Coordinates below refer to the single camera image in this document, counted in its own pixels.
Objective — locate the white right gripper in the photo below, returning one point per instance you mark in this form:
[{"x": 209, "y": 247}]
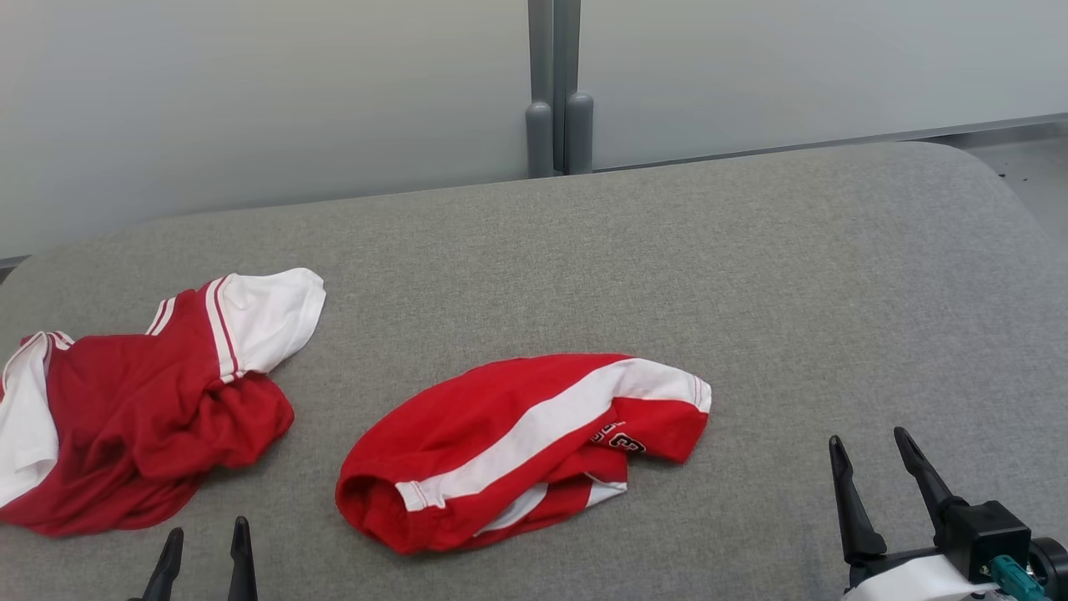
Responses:
[{"x": 909, "y": 580}]

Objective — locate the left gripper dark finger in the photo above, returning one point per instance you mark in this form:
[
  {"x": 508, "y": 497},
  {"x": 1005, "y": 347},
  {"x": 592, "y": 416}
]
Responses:
[
  {"x": 167, "y": 576},
  {"x": 242, "y": 568}
]

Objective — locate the red white basketball jersey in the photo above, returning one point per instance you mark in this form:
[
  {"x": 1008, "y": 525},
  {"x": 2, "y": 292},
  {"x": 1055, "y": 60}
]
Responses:
[{"x": 142, "y": 426}]

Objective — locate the red white basketball shorts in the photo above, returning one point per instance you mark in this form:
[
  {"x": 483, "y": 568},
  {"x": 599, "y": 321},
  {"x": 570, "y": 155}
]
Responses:
[{"x": 467, "y": 434}]

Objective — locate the grey partition post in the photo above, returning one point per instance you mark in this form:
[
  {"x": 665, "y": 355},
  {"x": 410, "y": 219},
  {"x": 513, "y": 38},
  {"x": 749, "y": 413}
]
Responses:
[
  {"x": 539, "y": 138},
  {"x": 579, "y": 133}
]

